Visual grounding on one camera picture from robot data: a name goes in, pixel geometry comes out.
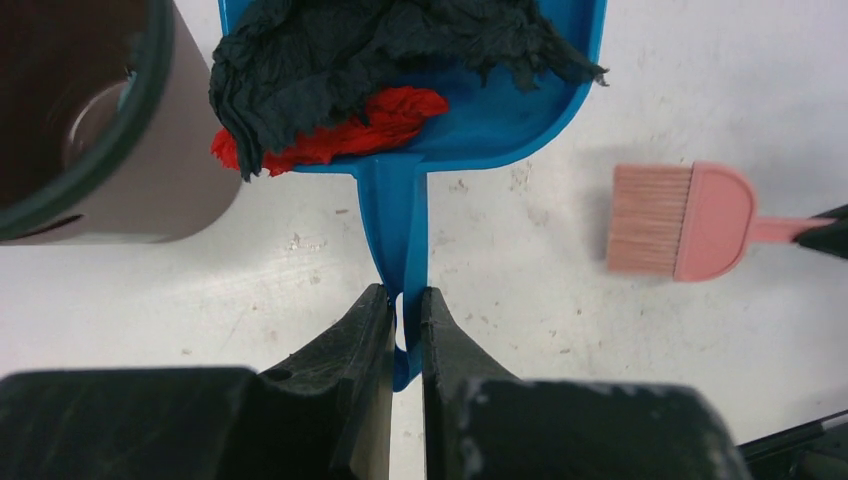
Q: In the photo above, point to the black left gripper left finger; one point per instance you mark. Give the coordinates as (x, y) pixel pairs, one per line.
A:
(322, 413)

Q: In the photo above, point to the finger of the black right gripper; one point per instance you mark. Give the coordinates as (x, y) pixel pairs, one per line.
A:
(831, 238)

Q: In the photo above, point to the red paper scrap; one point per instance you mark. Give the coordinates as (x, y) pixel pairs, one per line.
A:
(344, 136)

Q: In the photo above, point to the black scrap edge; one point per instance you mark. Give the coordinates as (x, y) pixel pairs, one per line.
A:
(289, 68)

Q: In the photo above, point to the pink hand brush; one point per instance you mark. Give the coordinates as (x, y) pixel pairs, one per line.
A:
(690, 224)

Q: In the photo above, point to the brown waste bin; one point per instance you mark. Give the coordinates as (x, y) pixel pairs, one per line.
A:
(105, 125)

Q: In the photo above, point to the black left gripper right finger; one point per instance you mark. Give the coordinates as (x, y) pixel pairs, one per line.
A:
(483, 422)

